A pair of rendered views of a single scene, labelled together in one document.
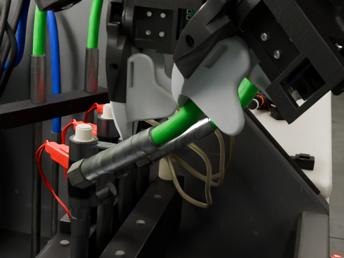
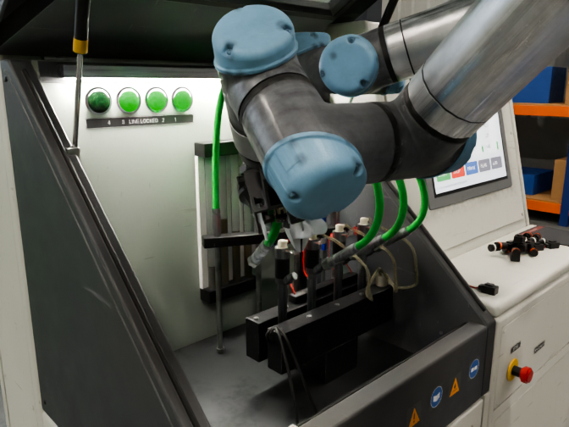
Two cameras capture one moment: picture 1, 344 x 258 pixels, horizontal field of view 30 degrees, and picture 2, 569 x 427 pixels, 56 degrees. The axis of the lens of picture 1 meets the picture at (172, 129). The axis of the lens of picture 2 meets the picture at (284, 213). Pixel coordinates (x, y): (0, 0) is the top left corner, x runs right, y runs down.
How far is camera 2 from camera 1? 0.49 m
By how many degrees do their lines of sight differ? 33
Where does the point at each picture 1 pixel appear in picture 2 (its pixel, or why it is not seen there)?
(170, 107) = (309, 232)
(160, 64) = not seen: hidden behind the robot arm
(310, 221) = (466, 328)
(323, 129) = (544, 271)
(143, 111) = (299, 234)
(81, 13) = not seen: hidden behind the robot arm
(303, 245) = (444, 339)
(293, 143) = (502, 277)
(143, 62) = not seen: hidden behind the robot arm
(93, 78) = (334, 218)
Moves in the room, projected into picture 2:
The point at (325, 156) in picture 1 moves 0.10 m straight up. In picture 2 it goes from (518, 289) to (523, 244)
